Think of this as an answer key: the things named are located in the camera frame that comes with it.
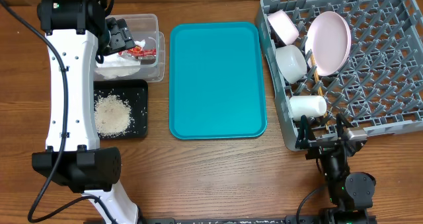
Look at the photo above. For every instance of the large white plate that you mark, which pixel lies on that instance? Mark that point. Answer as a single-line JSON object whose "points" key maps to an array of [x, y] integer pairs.
{"points": [[329, 39]]}

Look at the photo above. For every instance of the white pink bowl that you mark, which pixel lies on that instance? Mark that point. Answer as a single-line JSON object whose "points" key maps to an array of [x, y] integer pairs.
{"points": [[283, 27]]}

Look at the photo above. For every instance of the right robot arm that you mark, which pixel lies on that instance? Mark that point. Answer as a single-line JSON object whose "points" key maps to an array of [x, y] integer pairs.
{"points": [[350, 192]]}

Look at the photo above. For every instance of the clear plastic bin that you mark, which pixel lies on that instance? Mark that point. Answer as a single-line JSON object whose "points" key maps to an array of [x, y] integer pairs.
{"points": [[145, 27]]}

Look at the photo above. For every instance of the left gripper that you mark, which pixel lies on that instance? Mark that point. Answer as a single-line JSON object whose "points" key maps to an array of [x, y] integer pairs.
{"points": [[121, 36]]}

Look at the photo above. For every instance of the white plastic cup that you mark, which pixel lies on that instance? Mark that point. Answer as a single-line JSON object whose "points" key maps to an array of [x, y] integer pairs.
{"points": [[309, 106]]}

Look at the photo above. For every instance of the red snack wrapper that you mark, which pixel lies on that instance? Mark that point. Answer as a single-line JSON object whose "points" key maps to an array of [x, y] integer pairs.
{"points": [[139, 53]]}

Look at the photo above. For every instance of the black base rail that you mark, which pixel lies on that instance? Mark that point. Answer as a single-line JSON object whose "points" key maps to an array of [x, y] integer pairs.
{"points": [[289, 219]]}

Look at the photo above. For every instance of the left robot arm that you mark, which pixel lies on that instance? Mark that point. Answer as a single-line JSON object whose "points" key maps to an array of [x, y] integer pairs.
{"points": [[79, 34]]}

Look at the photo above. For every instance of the teal plastic tray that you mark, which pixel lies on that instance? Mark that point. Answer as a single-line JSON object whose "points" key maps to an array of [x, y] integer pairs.
{"points": [[216, 82]]}

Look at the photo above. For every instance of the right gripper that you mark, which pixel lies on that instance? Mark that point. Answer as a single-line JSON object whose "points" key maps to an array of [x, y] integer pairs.
{"points": [[320, 147]]}

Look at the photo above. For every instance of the black plastic tray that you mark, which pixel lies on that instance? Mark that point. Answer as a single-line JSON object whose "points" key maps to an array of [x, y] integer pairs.
{"points": [[138, 95]]}

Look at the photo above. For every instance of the white tissue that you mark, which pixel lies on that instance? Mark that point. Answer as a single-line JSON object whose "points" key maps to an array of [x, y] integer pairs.
{"points": [[121, 64]]}

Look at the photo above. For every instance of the pile of rice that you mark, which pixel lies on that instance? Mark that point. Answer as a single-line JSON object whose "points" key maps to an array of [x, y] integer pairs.
{"points": [[111, 115]]}

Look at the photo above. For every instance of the grey bowl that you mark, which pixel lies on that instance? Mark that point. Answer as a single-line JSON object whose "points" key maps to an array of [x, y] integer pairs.
{"points": [[291, 63]]}

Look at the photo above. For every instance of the grey dishwasher rack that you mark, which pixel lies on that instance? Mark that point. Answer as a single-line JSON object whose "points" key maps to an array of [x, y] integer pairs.
{"points": [[379, 86]]}

